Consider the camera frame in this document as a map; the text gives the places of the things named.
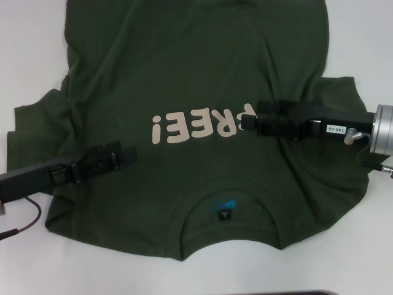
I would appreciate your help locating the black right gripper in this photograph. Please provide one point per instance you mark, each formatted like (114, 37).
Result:
(337, 127)

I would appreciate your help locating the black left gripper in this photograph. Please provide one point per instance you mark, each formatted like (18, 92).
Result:
(33, 179)

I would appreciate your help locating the dark green T-shirt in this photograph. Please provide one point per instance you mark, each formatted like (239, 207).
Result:
(190, 77)

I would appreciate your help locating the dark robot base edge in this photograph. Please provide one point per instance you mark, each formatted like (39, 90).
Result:
(301, 292)

